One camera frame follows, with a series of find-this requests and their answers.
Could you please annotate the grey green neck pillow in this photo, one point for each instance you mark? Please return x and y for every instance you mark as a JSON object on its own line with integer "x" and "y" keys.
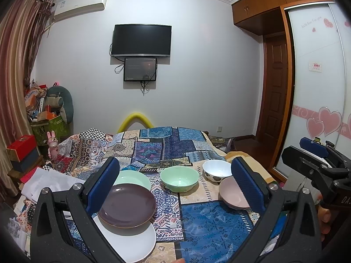
{"x": 60, "y": 100}

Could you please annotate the white patterned bowl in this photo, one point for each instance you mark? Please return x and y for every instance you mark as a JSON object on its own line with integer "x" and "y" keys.
{"x": 216, "y": 170}

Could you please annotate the mint green plate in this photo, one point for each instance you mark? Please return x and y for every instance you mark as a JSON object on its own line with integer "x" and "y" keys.
{"x": 133, "y": 177}

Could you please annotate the white plastic bag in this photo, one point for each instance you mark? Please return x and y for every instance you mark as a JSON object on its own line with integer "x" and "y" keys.
{"x": 47, "y": 179}

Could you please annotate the pink rabbit toy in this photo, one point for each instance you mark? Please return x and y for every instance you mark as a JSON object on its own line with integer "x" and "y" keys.
{"x": 52, "y": 145}

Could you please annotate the wooden wardrobe with sliding doors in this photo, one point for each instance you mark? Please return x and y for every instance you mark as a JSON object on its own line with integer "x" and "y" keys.
{"x": 318, "y": 50}

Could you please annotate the white plate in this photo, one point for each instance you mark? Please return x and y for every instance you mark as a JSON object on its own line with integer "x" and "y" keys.
{"x": 133, "y": 245}

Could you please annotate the bag on floor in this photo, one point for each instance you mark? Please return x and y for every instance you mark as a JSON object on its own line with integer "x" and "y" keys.
{"x": 224, "y": 144}

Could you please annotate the purple plate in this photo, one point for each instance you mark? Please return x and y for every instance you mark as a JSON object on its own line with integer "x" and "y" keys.
{"x": 128, "y": 206}

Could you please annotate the black wall television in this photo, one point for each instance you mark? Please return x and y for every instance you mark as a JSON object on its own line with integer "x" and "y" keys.
{"x": 141, "y": 40}

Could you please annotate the brown wooden door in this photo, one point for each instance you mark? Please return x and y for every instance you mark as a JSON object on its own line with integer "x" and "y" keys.
{"x": 275, "y": 82}

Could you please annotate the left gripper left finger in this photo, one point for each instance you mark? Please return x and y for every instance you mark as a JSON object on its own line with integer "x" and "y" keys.
{"x": 51, "y": 240}

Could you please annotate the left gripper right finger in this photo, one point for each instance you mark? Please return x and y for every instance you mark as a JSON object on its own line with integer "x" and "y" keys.
{"x": 287, "y": 229}

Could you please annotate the mint green bowl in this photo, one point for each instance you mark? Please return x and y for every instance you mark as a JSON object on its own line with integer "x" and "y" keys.
{"x": 179, "y": 178}

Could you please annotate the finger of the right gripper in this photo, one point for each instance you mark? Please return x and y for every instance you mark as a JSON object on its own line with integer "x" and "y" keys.
{"x": 313, "y": 147}
{"x": 301, "y": 161}

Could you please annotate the patchwork patterned cloth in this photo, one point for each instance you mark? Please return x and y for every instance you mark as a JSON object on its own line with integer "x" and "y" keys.
{"x": 197, "y": 213}

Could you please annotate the green box of clutter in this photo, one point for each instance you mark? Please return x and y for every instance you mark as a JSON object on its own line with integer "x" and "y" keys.
{"x": 40, "y": 129}

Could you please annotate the pink bowl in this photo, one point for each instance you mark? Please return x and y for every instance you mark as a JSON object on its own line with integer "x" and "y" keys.
{"x": 232, "y": 195}

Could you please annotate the white air conditioner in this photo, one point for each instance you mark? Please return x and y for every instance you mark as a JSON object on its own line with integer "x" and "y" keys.
{"x": 71, "y": 8}

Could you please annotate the right hand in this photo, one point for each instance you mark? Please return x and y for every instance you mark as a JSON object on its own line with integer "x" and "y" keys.
{"x": 324, "y": 217}

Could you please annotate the striped brown curtain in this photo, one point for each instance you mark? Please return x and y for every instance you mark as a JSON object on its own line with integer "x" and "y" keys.
{"x": 21, "y": 32}

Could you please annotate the dark blue box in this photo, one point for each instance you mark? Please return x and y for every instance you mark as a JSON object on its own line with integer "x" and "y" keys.
{"x": 27, "y": 162}

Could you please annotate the red box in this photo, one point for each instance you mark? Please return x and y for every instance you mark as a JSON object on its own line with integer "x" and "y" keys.
{"x": 20, "y": 148}

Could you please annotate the beige orange green blanket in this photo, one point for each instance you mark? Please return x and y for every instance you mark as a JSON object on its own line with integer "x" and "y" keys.
{"x": 254, "y": 165}

